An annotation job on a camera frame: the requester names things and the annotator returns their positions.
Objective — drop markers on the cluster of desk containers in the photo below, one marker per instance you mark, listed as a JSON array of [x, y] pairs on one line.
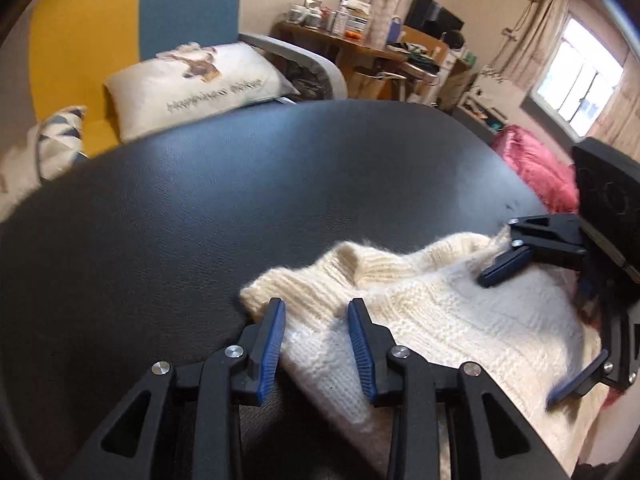
[[330, 20]]

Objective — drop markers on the black monitor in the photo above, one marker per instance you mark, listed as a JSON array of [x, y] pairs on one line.
[[432, 15]]

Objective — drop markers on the deer print pillow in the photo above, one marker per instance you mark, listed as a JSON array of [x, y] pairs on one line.
[[200, 90]]

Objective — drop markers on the geometric print pillow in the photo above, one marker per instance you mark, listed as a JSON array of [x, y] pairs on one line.
[[60, 135]]

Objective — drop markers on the white knit sweater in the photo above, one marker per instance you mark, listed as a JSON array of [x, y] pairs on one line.
[[450, 320]]

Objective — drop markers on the window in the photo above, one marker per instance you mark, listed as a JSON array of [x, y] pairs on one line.
[[575, 80]]

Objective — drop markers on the wooden desk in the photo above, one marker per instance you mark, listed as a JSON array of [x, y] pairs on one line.
[[360, 50]]

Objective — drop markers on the grey yellow blue sofa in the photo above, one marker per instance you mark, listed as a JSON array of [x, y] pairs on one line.
[[190, 5]]

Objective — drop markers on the white cabinet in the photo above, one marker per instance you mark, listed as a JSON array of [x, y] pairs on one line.
[[487, 85]]

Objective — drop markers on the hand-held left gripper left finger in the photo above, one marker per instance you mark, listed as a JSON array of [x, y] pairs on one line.
[[270, 355]]

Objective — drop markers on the black fan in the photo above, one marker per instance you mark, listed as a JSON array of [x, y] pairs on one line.
[[454, 40]]

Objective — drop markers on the blue container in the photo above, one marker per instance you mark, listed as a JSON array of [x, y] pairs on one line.
[[395, 30]]

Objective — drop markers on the brown paper bag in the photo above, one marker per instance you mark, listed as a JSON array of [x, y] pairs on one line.
[[372, 85]]

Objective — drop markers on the beige patterned curtain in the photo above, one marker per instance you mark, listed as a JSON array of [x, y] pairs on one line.
[[540, 35], [620, 110]]

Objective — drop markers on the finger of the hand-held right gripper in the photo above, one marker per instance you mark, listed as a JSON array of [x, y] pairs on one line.
[[550, 237], [622, 350]]

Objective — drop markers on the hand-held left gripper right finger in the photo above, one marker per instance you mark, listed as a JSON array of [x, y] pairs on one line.
[[360, 355]]

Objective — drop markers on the pink blanket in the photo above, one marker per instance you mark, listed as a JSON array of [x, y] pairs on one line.
[[535, 165]]

